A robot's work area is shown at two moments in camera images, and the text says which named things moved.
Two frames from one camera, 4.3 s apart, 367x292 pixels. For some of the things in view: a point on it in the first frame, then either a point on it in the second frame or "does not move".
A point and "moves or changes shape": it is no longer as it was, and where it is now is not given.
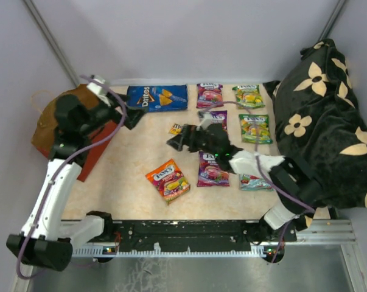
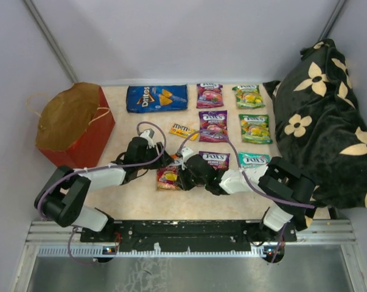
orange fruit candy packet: (170, 180) moves or changes shape
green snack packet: (248, 97) does not move
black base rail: (193, 235) does not move
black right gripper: (185, 137) -> (187, 174)
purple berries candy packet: (210, 95) does not move
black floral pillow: (321, 128) does not move
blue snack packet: (158, 98) does not move
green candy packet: (255, 129) does not move
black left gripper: (126, 114) -> (158, 155)
